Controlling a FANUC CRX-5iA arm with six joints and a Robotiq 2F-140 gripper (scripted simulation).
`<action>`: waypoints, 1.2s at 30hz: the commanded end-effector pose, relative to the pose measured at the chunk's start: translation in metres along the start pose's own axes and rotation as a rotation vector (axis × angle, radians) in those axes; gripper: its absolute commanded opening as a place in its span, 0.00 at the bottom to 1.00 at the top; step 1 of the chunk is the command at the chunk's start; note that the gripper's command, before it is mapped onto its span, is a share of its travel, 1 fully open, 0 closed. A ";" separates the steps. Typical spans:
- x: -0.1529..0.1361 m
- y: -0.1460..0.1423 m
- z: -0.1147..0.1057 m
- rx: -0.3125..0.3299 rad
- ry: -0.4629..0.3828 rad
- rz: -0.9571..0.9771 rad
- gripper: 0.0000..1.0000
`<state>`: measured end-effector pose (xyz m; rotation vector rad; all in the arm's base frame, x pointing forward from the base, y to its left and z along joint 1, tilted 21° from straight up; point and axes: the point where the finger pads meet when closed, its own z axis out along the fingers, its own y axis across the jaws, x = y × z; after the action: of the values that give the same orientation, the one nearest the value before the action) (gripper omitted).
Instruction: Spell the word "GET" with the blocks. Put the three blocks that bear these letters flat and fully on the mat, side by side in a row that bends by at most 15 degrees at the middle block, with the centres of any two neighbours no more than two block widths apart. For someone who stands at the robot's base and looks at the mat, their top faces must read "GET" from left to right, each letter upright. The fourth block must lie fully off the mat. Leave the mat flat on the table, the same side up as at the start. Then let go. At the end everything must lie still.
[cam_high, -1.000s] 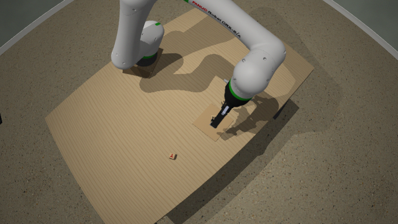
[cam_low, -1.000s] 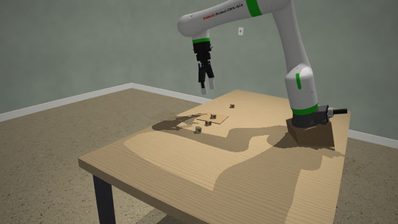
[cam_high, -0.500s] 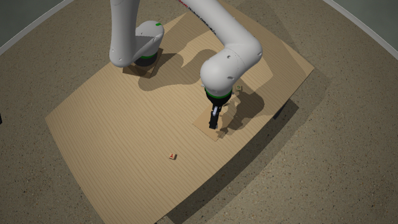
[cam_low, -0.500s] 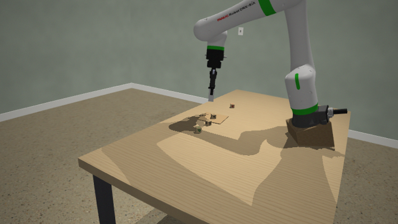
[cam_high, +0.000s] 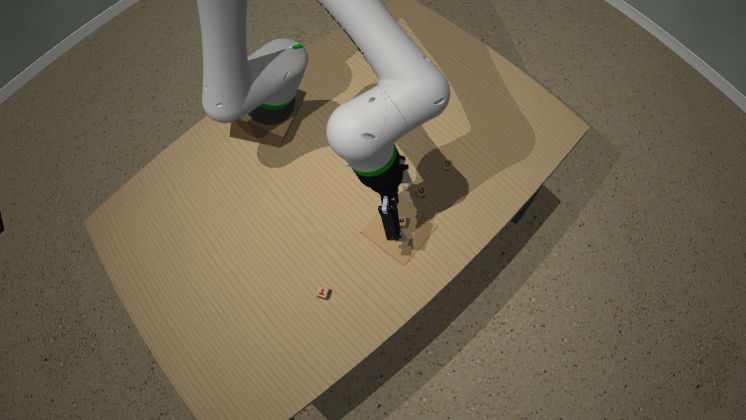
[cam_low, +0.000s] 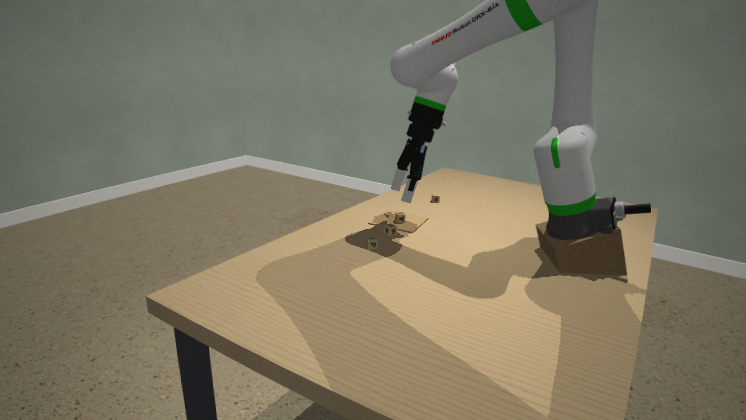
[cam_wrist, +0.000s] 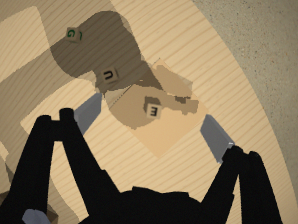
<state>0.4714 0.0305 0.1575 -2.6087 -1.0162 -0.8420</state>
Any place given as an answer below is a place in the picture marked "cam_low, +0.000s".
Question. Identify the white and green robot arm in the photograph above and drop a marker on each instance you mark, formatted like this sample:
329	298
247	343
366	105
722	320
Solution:
562	156

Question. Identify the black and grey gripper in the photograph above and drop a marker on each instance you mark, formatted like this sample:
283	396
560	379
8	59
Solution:
421	135

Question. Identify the tan flat mat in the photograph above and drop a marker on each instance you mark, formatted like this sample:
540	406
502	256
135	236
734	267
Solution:
412	222

